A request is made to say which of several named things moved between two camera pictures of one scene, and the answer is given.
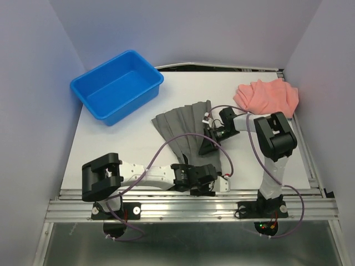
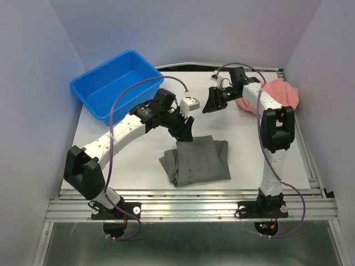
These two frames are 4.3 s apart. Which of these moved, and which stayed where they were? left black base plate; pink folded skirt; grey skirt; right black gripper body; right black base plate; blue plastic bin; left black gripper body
Moved: grey skirt; left black gripper body; right black gripper body
Stayed: right black base plate; blue plastic bin; left black base plate; pink folded skirt
